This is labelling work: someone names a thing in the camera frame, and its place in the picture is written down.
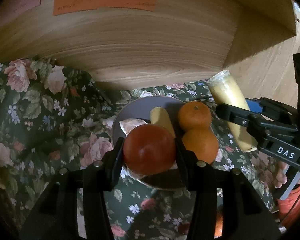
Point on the large orange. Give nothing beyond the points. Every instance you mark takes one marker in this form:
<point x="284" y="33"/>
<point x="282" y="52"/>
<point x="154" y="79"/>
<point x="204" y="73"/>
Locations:
<point x="194" y="114"/>
<point x="203" y="143"/>

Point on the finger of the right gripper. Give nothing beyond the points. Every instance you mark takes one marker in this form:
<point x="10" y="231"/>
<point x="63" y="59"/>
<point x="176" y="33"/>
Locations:
<point x="270" y="120"/>
<point x="272" y="109"/>

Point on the small mandarin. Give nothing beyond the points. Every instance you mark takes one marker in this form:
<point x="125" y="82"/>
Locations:
<point x="218" y="225"/>

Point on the wooden headboard shelf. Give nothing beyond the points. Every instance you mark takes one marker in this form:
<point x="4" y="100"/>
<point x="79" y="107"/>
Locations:
<point x="181" y="40"/>

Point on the dark purple plate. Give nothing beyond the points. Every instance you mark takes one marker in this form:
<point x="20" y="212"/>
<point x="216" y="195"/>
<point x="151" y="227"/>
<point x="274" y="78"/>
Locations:
<point x="140" y="109"/>

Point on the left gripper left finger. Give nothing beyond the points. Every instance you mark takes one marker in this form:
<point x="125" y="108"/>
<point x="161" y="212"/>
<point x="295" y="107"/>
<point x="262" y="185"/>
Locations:
<point x="54" y="215"/>

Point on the dark red jujube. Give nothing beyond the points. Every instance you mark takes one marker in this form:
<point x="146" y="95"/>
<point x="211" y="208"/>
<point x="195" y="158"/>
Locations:
<point x="183" y="228"/>

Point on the yellow corn piece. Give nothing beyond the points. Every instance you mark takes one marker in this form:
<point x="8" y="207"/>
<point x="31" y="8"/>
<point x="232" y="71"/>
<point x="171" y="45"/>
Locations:
<point x="159" y="116"/>
<point x="233" y="108"/>

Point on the person's right hand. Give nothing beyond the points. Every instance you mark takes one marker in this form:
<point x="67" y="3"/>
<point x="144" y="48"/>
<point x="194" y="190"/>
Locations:
<point x="280" y="177"/>

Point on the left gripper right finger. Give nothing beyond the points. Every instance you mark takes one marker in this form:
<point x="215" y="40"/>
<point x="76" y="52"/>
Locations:
<point x="245" y="215"/>

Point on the floral pillow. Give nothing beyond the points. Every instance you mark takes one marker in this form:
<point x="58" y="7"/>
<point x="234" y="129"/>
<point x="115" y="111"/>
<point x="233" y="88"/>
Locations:
<point x="50" y="117"/>

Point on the red tomato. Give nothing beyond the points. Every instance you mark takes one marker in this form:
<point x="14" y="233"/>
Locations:
<point x="149" y="149"/>

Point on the floral green bedsheet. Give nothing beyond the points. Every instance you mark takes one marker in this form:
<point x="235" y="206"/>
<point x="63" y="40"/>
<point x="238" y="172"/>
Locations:
<point x="135" y="210"/>

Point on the peeled pomelo piece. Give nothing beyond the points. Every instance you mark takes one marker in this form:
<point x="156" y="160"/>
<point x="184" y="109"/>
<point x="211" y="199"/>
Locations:
<point x="129" y="124"/>

